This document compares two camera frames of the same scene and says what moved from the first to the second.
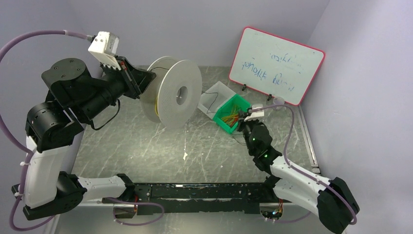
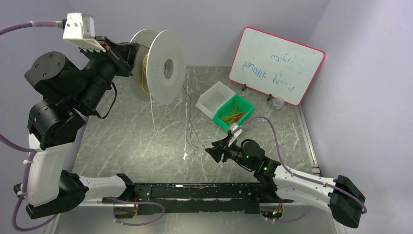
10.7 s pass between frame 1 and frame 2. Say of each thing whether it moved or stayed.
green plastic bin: stayed
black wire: moved
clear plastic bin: stayed
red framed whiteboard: stayed
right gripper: moved
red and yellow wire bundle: stayed
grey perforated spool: moved
